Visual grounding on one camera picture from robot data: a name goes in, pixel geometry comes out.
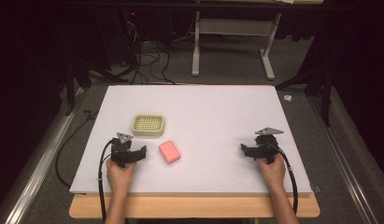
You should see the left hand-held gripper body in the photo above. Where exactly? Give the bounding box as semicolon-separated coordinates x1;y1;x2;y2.
109;132;138;169

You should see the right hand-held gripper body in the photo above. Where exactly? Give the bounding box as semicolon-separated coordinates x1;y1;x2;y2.
254;126;285;165

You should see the person's left hand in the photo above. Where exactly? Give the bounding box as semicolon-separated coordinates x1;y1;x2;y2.
106;158;136;196

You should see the person's right hand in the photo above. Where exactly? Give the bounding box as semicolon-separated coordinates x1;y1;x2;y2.
256;152;288;189

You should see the beige slotted soap dish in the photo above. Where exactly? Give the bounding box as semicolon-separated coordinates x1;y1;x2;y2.
131;113;166;138

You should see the pink soap bar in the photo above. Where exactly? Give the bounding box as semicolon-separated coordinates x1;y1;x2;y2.
158;139;182;165

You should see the white table board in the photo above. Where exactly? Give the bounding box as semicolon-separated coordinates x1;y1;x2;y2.
68;84;313;196

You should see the wooden table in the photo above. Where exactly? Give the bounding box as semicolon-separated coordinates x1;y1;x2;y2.
68;191;321;219

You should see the black metal stand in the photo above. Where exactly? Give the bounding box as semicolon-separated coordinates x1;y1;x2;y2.
275;61;334;127
64;55;130;117

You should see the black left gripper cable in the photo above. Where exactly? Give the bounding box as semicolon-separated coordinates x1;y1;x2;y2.
97;139;115;224

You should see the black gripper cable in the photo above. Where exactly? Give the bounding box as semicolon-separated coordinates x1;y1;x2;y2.
97;139;115;224
270;143;299;216

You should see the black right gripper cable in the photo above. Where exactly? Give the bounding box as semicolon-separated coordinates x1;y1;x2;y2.
270;143;299;216

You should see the black floor cable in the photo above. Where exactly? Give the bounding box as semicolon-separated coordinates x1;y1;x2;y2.
54;109;98;189

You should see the aluminium rail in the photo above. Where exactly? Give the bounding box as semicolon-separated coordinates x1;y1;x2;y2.
306;94;382;224
0;88;89;224

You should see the tangle of black floor cables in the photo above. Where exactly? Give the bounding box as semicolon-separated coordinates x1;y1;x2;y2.
118;18;197;86

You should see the white metal desk frame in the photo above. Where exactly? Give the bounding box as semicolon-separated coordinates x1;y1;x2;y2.
191;10;283;81

